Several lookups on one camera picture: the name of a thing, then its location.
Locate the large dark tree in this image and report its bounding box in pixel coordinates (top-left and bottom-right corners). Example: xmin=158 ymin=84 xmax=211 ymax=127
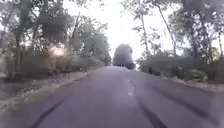
xmin=112 ymin=43 xmax=134 ymax=68

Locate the dark bush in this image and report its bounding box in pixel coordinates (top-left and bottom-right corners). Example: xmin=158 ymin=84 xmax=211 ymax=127
xmin=125 ymin=62 xmax=137 ymax=71

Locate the grey asphalt road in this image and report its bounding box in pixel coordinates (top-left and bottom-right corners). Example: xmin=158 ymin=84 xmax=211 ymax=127
xmin=0 ymin=65 xmax=224 ymax=128

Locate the dense wood of trees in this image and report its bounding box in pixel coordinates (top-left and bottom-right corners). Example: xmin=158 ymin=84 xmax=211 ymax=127
xmin=0 ymin=0 xmax=113 ymax=83

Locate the leaf-strewn earth verge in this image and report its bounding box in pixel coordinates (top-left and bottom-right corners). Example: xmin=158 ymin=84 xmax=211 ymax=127
xmin=0 ymin=65 xmax=101 ymax=114

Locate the row of trees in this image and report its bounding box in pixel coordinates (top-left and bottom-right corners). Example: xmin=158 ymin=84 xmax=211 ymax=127
xmin=121 ymin=0 xmax=224 ymax=84

